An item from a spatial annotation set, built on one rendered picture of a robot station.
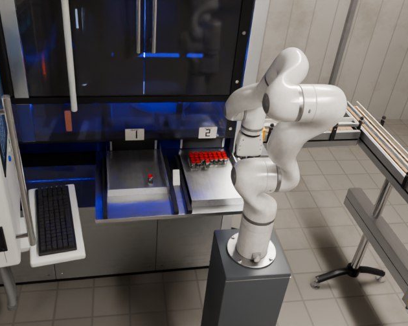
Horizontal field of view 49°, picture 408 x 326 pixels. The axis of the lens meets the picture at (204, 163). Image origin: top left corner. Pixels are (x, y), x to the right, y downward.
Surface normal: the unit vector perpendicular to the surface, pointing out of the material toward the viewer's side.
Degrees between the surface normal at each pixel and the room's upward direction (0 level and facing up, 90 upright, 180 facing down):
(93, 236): 90
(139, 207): 0
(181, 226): 90
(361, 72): 90
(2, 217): 90
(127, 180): 0
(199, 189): 0
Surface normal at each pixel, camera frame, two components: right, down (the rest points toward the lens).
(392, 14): 0.15, 0.58
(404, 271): -0.98, 0.04
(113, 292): 0.09, -0.81
